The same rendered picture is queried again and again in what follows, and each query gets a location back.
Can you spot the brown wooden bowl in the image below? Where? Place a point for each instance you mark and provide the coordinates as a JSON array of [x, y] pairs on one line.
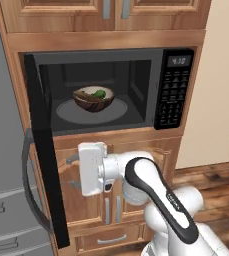
[[93, 104]]

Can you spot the black microwave oven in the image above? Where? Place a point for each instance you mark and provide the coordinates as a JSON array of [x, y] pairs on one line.
[[146, 83]]

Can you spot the wooden lower cupboard door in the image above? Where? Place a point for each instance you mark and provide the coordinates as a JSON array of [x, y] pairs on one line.
[[72, 206], [164, 160]]

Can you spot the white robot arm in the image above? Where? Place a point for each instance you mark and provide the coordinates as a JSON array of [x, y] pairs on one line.
[[159, 186]]

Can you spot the green avocado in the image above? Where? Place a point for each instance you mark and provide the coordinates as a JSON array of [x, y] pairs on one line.
[[100, 94]]

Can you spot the black microwave door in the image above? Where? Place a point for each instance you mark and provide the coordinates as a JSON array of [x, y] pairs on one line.
[[47, 173]]

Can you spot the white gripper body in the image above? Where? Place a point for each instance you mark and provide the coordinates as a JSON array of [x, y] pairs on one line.
[[91, 170]]

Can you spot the wooden upper cupboard door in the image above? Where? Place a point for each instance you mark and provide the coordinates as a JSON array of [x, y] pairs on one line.
[[59, 15], [166, 13]]

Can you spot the wooden cupboard door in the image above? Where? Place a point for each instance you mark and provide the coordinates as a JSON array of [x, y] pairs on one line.
[[164, 160], [72, 206], [166, 13], [59, 15]]

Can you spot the wooden cupboard frame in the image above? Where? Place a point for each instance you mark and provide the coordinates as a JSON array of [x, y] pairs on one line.
[[106, 40]]

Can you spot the brown fish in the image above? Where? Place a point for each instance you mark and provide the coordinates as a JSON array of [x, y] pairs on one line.
[[83, 94]]

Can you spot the grey microwave turntable plate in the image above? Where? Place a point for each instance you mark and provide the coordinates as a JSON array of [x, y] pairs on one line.
[[69, 115]]

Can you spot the grey fridge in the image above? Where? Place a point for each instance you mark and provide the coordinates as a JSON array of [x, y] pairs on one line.
[[4, 100]]

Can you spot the wooden drawer front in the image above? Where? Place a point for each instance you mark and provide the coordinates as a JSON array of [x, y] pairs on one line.
[[86, 241]]

